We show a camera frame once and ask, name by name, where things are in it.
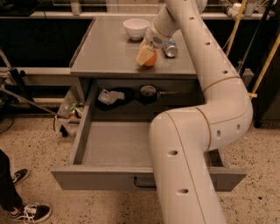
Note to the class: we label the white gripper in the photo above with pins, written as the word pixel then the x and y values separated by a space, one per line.
pixel 152 38

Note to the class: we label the orange fruit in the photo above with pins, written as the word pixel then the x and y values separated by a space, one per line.
pixel 151 62

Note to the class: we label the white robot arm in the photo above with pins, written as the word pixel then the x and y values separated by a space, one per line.
pixel 179 138

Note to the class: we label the grey cabinet counter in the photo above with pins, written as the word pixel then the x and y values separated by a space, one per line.
pixel 108 55

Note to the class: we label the grey open top drawer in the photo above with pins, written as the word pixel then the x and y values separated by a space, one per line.
pixel 106 155

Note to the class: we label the white ceramic bowl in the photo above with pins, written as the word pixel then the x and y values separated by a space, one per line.
pixel 136 28

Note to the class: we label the blue silver soda can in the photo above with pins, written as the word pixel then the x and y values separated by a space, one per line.
pixel 170 48

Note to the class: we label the black round container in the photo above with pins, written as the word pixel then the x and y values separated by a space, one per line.
pixel 149 94

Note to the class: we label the black bag with packets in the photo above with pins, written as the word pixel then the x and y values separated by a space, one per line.
pixel 113 98

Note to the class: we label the snack bags on cart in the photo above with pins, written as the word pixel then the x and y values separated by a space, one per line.
pixel 70 103

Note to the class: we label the black tripod stand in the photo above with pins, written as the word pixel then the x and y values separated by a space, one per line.
pixel 25 96

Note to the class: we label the black sneaker far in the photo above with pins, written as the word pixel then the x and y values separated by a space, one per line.
pixel 19 176

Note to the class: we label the black sneaker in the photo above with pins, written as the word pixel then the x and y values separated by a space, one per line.
pixel 31 213
pixel 19 176

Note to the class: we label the black sneaker near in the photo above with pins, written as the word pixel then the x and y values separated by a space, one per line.
pixel 31 213

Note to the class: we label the black trouser leg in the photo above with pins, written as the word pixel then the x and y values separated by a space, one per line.
pixel 9 198

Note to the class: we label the wooden frame stand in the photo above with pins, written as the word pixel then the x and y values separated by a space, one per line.
pixel 263 31

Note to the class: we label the black drawer handle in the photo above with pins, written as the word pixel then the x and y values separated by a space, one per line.
pixel 144 182

